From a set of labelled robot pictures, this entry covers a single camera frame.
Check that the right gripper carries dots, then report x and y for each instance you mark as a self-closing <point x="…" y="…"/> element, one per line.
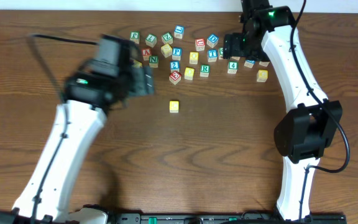
<point x="232" y="45"/>

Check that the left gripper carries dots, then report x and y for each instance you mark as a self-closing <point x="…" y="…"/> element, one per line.
<point x="146" y="81"/>

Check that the yellow C block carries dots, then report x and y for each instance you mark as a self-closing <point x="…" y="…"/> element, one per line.
<point x="174" y="106"/>

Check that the yellow O block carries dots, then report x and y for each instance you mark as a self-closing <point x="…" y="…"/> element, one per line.
<point x="193" y="58"/>
<point x="189" y="73"/>

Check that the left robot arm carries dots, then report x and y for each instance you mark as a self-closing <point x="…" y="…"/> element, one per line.
<point x="86" y="97"/>

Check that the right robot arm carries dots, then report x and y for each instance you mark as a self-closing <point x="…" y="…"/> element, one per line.
<point x="270" y="34"/>

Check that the yellow S block left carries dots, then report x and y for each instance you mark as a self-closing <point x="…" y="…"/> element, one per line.
<point x="137" y="64"/>

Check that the yellow s block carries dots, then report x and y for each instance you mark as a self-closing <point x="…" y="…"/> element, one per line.
<point x="166" y="50"/>
<point x="137" y="64"/>

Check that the blue L block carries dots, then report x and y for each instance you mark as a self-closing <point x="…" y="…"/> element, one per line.
<point x="249" y="63"/>

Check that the green 4 block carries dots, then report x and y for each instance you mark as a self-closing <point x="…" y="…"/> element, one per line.
<point x="232" y="67"/>

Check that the green N block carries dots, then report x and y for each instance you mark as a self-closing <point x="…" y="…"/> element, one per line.
<point x="153" y="61"/>

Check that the blue D block left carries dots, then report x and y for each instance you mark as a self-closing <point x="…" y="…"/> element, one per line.
<point x="212" y="40"/>

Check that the blue T block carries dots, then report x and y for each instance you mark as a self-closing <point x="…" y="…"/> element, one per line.
<point x="212" y="55"/>

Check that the red A block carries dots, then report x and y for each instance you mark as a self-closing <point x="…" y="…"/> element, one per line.
<point x="146" y="53"/>

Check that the yellow block far right upper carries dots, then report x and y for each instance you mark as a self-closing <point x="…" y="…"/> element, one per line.
<point x="264" y="64"/>

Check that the blue 2 block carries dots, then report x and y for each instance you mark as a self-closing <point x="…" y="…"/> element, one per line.
<point x="174" y="66"/>

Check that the yellow block far right lower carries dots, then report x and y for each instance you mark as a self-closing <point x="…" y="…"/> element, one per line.
<point x="262" y="75"/>

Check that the red U block upper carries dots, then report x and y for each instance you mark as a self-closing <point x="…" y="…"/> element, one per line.
<point x="200" y="44"/>

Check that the yellow S block centre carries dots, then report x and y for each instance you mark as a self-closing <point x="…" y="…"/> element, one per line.
<point x="166" y="50"/>

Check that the green R block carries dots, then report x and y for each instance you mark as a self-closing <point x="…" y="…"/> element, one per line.
<point x="204" y="71"/>

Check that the green L block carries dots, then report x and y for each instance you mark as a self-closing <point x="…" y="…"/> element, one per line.
<point x="151" y="40"/>

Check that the blue P block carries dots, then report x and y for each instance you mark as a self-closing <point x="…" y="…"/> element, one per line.
<point x="176" y="53"/>

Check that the green Z block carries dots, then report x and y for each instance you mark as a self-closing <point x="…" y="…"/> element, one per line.
<point x="167" y="38"/>

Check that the blue block top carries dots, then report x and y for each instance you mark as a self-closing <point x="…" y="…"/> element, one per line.
<point x="179" y="32"/>

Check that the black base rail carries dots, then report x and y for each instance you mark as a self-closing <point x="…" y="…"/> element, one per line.
<point x="257" y="218"/>

